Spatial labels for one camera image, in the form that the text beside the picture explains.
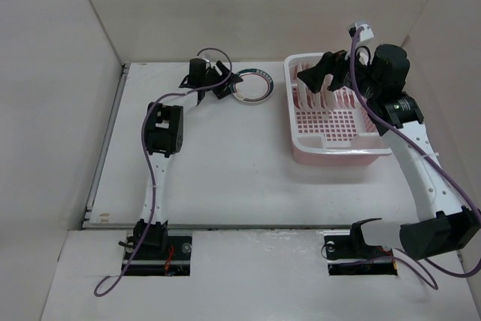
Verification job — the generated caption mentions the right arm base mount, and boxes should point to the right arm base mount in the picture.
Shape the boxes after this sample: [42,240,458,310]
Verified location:
[322,234,398,276]

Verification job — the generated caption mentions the green rimmed white plate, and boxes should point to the green rimmed white plate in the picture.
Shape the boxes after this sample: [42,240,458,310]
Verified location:
[229,68,274,105]

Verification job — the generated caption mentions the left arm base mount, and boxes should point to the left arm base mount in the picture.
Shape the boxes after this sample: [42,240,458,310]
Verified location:
[118,235,192,277]

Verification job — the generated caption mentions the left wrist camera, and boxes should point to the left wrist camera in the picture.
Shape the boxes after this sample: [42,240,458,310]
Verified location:
[196,56,211,64]

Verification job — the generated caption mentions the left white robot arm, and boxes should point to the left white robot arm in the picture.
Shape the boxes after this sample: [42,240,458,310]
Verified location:
[129,56,236,259]

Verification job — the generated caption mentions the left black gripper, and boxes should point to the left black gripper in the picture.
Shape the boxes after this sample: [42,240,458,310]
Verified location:
[201,63,242,99]

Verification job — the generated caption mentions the white plate with characters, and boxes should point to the white plate with characters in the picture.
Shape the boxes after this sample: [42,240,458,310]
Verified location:
[322,74,336,111]

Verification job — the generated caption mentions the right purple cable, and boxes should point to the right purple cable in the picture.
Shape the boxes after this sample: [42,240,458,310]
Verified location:
[349,26,481,291]

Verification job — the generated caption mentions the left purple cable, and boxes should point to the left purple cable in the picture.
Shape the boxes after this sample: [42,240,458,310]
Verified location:
[93,48,232,296]

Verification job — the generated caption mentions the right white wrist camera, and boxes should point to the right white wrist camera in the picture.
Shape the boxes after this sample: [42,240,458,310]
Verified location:
[348,21,374,43]

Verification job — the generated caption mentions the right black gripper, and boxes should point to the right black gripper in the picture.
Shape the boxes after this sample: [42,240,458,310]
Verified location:
[296,42,381,100]

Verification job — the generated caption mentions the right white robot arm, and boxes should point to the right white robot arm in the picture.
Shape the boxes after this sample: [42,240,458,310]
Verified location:
[283,44,480,259]

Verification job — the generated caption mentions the purple cable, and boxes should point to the purple cable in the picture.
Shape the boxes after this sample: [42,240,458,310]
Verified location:
[93,48,232,296]
[349,26,481,291]

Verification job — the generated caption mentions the pink plastic dish rack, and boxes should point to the pink plastic dish rack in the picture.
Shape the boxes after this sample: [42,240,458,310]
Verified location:
[283,53,392,166]

